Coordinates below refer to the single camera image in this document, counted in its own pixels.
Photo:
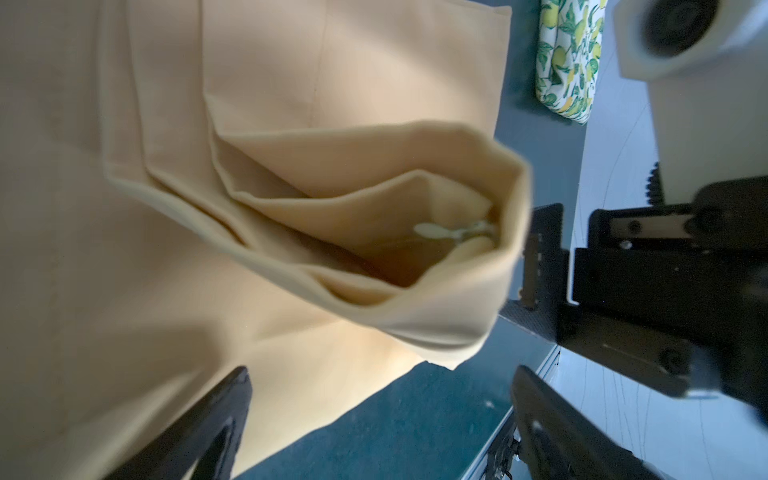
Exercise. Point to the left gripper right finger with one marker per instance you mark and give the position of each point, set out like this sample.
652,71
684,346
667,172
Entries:
558,442

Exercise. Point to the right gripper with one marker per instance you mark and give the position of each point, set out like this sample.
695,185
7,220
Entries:
671,296

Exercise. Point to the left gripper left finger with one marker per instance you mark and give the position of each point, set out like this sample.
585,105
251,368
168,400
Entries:
203,442

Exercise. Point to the yellow skirt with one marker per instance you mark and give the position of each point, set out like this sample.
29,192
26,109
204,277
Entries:
309,189

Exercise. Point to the lemon print skirt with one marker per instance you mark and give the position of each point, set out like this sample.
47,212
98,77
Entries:
568,55

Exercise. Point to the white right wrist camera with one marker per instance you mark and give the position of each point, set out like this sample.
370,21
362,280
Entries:
705,67

